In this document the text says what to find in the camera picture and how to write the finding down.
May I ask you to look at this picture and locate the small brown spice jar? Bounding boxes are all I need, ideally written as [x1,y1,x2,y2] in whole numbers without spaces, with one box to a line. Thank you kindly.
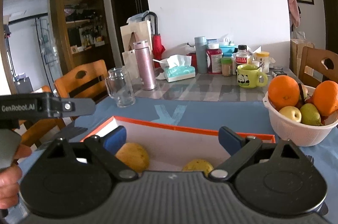
[221,57,233,76]

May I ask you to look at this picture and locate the white plastic colander basket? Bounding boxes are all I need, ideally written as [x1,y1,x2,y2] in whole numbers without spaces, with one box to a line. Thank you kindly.
[263,93,337,146]

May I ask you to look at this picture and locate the grey-blue tall bottle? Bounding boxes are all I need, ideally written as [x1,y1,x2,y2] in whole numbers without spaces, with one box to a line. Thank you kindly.
[194,37,207,74]

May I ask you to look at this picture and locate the red supplement jar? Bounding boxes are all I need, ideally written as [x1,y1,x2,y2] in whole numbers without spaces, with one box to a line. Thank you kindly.
[206,43,223,74]

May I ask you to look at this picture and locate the green pear in basket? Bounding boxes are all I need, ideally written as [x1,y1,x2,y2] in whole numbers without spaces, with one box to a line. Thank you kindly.
[300,103,322,126]

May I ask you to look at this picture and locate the yellow lid white jar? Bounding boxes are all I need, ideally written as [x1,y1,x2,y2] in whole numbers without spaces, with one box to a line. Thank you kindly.
[254,51,270,74]

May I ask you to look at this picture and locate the blue tablecloth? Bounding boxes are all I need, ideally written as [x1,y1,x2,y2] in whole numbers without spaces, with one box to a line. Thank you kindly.
[15,95,338,222]

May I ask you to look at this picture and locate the yellow pear in box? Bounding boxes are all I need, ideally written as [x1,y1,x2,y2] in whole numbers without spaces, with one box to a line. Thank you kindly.
[115,143,150,173]

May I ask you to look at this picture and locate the left orange in basket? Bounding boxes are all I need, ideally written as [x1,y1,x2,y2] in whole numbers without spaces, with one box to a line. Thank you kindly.
[267,75,300,110]

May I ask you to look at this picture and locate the brown wooden shelf cabinet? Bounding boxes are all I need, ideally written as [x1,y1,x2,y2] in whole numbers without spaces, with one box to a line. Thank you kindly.
[1,0,114,93]

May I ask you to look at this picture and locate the yellow fruit in box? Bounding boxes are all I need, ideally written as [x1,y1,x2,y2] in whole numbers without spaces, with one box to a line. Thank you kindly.
[182,159,214,176]

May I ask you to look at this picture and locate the white-label medicine bottle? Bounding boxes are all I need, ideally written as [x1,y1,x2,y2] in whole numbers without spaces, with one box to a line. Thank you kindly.
[235,45,251,66]

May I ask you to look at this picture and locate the wooden chair right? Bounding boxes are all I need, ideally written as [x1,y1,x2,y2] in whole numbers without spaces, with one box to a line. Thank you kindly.
[298,47,337,87]

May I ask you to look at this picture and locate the orange cardboard box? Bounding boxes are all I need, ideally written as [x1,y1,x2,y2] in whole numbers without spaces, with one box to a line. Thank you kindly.
[80,115,276,172]

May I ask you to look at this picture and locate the beige paper bag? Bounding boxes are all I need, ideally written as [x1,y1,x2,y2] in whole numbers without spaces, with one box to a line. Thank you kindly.
[120,20,152,73]

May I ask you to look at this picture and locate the person's left hand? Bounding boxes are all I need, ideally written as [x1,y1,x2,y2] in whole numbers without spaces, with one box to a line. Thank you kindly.
[0,143,32,209]

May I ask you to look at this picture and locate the green panda mug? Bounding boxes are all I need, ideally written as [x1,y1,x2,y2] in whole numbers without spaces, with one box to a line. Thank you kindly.
[237,64,268,89]

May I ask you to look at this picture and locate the clear glass mug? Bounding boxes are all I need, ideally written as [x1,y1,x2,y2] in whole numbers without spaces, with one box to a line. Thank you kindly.
[105,66,136,108]

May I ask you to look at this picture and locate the pink thermos bottle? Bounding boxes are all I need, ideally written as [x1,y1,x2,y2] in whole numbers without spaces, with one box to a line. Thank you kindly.
[134,41,156,90]

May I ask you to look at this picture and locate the red folded umbrella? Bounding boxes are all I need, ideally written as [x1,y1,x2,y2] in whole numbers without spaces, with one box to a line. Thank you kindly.
[147,11,166,69]

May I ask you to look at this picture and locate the right orange in basket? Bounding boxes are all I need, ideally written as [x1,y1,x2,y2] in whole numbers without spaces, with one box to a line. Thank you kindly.
[312,80,338,117]

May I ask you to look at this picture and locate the pink hanging cloth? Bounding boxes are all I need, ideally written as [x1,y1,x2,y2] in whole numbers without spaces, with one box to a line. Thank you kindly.
[288,0,300,28]

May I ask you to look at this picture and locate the orange in basket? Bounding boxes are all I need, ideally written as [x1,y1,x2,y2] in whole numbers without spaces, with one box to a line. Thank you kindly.
[312,80,338,117]
[267,75,300,110]

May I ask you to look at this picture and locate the yellow apple in basket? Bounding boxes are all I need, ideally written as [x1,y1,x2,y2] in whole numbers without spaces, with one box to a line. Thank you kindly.
[279,106,302,123]

